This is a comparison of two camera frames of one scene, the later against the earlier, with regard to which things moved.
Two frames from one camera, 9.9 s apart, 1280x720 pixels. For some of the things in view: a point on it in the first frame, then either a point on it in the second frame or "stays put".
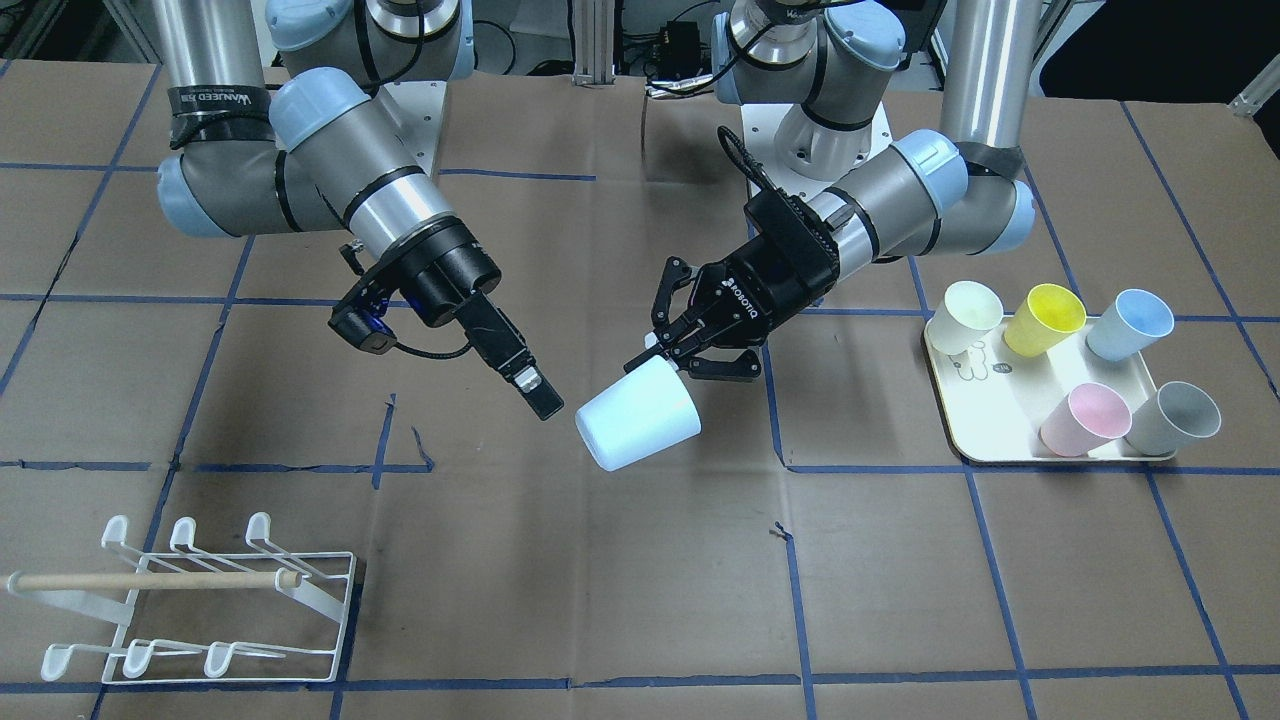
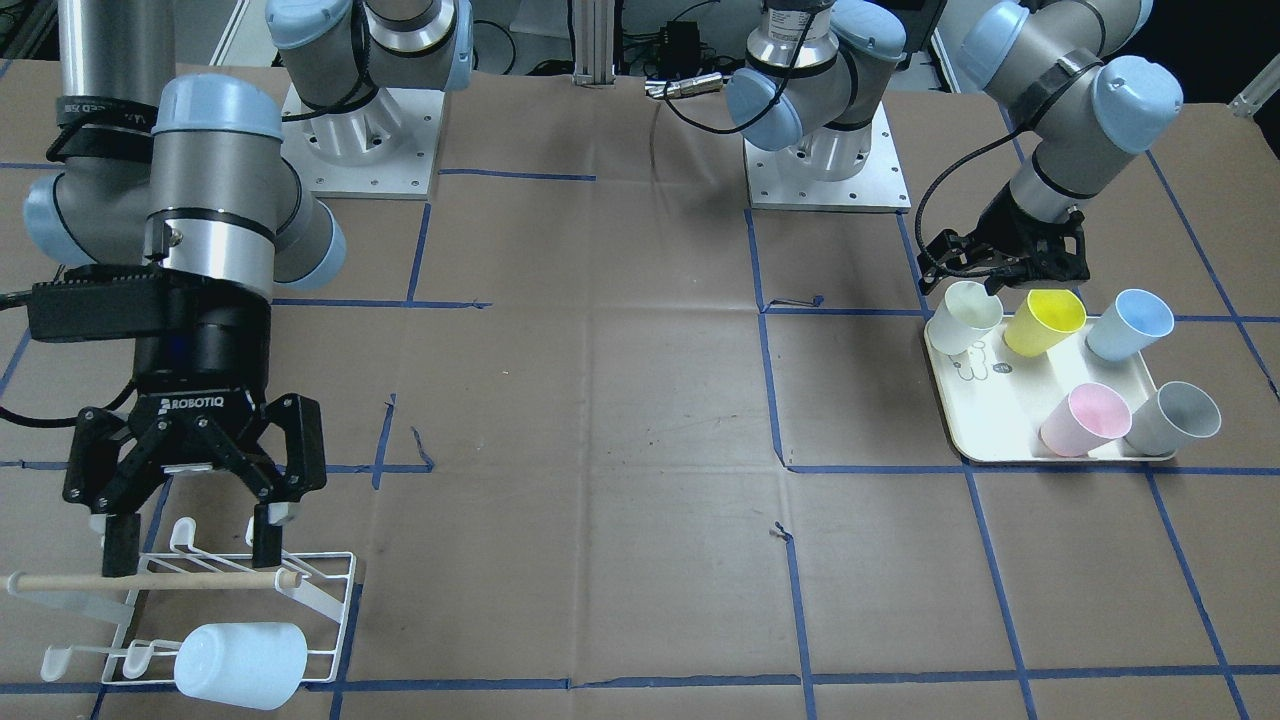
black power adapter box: [680, 49] stays put
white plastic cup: [966, 313] stays put
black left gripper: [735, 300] → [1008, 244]
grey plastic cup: [1175, 416] stays put
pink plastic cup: [1091, 416] stays put
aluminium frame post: [594, 61] stays put
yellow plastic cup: [1046, 317] stays put
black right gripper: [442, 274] → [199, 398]
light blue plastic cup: [647, 412] → [256, 665]
